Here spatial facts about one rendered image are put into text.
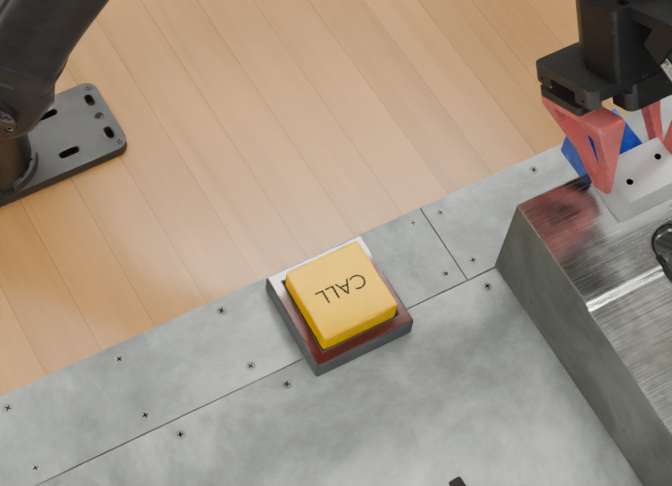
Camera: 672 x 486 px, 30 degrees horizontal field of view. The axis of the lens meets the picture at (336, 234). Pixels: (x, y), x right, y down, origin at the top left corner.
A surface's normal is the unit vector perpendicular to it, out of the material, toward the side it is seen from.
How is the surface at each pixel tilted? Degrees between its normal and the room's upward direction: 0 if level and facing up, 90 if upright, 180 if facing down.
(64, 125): 0
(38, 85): 92
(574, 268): 0
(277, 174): 0
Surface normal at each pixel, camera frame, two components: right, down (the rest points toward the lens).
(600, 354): -0.88, 0.39
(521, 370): 0.07, -0.49
